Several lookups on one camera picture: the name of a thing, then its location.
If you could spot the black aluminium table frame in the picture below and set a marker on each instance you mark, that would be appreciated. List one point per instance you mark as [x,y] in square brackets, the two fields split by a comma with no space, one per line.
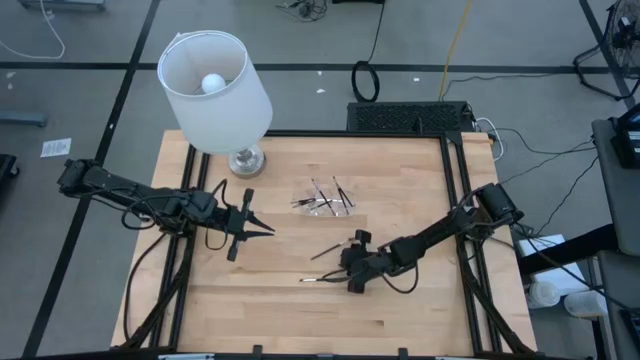
[300,133]

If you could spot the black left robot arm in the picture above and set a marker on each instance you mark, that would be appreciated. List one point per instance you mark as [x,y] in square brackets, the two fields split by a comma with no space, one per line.
[125,192]

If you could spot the grey metal bar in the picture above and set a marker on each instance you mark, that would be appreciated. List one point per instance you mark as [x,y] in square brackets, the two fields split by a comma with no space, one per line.
[22,119]

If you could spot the black beam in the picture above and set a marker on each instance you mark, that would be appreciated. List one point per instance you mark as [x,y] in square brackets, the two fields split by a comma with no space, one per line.
[570,250]

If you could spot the black perforated computer case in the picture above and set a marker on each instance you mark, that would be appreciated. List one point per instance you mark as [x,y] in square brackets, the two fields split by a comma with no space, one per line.
[400,117]

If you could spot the white cardboard box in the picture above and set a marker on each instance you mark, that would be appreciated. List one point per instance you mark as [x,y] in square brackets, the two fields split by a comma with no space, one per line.
[542,245]

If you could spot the white paper sheet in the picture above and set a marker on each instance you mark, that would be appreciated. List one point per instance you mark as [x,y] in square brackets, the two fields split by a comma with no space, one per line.
[56,148]

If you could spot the clear acrylic three-compartment organizer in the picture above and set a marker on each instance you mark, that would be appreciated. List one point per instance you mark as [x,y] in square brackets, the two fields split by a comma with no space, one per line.
[327,213]

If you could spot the white shade silver table lamp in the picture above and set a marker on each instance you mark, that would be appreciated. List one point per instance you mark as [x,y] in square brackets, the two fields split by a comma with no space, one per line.
[215,115]

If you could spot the black floor fan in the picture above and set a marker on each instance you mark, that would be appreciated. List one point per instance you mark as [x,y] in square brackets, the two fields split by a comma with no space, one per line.
[625,25]

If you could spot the black electronic device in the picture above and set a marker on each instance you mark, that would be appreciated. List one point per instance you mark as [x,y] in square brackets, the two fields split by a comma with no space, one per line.
[627,145]

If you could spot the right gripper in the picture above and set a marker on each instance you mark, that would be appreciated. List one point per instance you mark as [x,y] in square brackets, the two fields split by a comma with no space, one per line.
[367,262]

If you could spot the grey cart base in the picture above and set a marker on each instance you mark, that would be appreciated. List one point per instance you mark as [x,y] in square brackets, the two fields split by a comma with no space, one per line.
[60,4]

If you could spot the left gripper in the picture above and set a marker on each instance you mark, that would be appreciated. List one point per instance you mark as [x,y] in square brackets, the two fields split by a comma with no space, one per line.
[230,222]

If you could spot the white paper roll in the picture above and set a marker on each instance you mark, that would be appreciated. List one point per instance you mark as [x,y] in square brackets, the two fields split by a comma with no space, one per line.
[585,305]
[542,295]

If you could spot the grey side desk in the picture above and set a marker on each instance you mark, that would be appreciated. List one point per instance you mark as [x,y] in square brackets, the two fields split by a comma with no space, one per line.
[625,210]

